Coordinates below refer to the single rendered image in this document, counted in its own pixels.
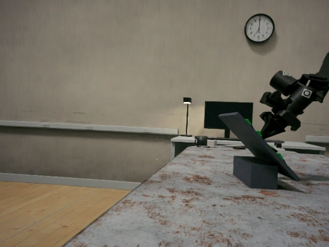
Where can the grey switch panel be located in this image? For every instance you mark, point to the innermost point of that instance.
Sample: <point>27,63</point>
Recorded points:
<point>261,170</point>

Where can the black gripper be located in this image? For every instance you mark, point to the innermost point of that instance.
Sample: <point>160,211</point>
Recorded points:
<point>275,121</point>

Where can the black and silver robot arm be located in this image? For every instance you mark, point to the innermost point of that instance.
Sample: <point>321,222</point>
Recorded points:
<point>285,84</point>

